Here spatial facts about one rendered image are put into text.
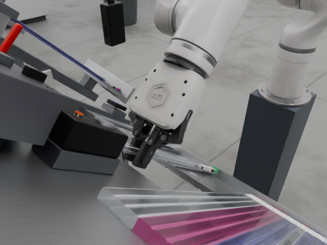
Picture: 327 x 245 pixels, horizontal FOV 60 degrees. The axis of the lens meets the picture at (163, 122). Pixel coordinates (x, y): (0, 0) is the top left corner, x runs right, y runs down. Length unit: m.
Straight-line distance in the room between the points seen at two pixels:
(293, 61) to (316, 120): 1.40
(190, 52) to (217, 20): 0.06
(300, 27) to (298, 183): 1.05
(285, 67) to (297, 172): 0.97
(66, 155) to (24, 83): 0.07
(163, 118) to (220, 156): 1.46
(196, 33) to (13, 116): 0.30
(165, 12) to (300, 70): 0.66
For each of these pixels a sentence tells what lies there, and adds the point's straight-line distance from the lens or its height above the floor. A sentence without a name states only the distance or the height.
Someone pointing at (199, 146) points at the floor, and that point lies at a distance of 1.92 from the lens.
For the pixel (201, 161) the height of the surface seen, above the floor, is 0.73.
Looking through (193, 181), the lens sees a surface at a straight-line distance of 0.54.
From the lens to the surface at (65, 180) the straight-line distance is 0.25.
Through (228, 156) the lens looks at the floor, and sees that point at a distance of 1.88.
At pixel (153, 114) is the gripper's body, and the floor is 1.00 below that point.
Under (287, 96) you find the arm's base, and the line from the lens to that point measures 1.11.
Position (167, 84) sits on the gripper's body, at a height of 1.03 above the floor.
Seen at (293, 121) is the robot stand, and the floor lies 0.65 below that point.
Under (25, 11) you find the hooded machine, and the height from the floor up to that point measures 0.18.
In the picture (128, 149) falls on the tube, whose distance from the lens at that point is 0.43.
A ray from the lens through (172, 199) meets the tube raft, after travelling 0.30.
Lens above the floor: 1.24
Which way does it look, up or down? 36 degrees down
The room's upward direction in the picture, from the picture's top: straight up
